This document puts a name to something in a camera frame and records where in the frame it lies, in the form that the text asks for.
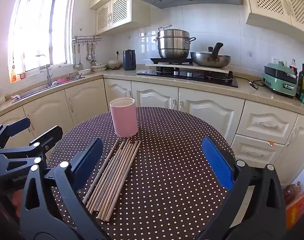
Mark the cream lattice door wall cabinet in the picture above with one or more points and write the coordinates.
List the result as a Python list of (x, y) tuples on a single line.
[(134, 15)]

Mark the black electric kettle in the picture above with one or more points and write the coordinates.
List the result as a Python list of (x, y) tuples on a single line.
[(129, 61)]

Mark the pink cup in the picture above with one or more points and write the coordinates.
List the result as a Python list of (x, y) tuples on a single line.
[(124, 120)]

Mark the steel steamer pot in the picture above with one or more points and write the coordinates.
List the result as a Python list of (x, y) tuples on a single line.
[(173, 45)]

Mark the steel sink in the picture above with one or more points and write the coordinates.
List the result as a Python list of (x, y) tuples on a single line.
[(36, 91)]

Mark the pink bowl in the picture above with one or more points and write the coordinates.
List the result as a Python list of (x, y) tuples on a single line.
[(62, 80)]

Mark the bundle of wooden chopsticks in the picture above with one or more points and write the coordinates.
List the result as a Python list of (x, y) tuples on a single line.
[(114, 177)]

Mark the green electric cooker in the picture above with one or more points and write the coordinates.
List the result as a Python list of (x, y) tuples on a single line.
[(279, 80)]

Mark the stack of white plates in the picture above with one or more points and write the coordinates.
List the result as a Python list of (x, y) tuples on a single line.
[(98, 67)]

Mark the hanging steel ladle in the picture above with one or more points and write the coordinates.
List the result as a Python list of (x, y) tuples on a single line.
[(76, 65)]

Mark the orange bottle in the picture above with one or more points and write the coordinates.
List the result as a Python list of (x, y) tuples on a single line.
[(13, 75)]

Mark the wide cream lattice wall cabinet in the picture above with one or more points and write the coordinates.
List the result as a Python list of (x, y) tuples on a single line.
[(274, 2)]

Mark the black glass gas stove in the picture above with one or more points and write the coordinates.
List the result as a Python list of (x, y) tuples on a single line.
[(204, 78)]

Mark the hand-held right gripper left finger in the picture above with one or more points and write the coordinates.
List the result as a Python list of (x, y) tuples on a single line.
[(88, 163)]

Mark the glass lid black knob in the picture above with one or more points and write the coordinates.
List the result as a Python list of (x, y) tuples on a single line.
[(211, 50)]

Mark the white bowl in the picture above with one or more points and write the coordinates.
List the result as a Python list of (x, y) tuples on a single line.
[(84, 71)]

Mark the dark glass bottle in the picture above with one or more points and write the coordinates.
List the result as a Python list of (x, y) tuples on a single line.
[(301, 80)]

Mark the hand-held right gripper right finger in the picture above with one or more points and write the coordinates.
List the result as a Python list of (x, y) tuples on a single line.
[(217, 163)]

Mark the black countertop burner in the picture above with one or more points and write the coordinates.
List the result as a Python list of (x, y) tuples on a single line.
[(167, 60)]

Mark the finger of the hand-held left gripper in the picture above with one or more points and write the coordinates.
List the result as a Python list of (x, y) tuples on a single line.
[(15, 126), (49, 137)]

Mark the cream base cabinets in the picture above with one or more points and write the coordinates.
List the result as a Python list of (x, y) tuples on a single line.
[(204, 107)]

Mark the steel wall utensil rack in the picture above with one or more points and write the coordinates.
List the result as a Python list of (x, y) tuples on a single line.
[(86, 39)]

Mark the beige stone countertop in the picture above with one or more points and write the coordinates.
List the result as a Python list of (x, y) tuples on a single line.
[(244, 93)]

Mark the steel faucet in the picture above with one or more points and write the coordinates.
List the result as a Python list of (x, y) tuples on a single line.
[(48, 75)]

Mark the hanging steel utensils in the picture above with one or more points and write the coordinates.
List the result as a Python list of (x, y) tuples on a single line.
[(91, 52)]

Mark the light wooden board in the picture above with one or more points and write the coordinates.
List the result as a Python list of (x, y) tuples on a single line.
[(192, 68)]

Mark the kitchen window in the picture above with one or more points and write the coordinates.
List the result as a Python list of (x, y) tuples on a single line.
[(36, 30)]

